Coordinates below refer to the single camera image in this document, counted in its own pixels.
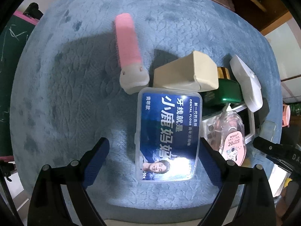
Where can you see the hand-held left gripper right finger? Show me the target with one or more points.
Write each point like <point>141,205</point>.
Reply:
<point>209,162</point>

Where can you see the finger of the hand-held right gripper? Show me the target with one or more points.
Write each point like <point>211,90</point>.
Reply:
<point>268,147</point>

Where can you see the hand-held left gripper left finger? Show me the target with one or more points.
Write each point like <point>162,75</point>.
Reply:
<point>97,162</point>

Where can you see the white handheld game console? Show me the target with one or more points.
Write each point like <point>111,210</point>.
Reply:
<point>249,124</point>

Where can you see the clear pink correction tape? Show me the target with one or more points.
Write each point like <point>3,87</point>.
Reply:
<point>231,143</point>

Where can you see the white case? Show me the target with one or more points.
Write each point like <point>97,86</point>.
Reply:
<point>247,84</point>

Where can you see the green jar with gold lid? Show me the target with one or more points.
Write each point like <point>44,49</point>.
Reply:
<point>228,91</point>

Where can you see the pink hair roller brush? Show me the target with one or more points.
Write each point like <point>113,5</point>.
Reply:
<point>129,42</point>

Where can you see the pink plastic stool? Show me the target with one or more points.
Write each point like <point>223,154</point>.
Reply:
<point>285,115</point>

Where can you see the green bag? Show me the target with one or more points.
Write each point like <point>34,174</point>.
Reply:
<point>296,109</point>

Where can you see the pale blue wardrobe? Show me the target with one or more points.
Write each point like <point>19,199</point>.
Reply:
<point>289,51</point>

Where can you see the black clip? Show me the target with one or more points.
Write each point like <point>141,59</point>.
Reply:
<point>33,9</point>

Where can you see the green chalkboard with pink frame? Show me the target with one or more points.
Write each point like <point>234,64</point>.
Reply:
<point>11,51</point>

